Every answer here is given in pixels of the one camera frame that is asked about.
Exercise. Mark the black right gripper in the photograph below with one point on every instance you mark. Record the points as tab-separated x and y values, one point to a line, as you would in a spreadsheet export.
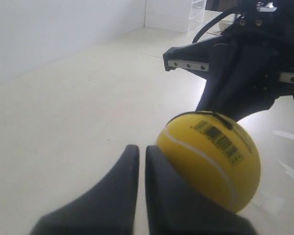
242	79

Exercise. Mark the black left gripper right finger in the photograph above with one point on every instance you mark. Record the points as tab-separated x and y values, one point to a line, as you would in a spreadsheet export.
175	208

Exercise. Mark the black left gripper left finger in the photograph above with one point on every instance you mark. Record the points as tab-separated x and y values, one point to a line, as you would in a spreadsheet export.
106	209

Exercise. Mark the yellow tennis ball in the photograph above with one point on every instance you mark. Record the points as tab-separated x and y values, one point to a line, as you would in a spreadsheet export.
215	155

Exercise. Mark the clear plastic drawer unit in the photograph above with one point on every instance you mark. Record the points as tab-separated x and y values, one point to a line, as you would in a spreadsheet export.
197	13

